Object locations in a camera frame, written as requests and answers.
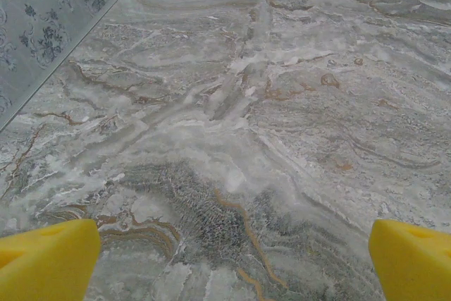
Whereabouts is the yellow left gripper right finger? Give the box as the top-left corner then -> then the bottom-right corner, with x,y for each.
369,219 -> 451,301

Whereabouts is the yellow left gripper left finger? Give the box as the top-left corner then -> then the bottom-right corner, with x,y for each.
0,219 -> 101,301

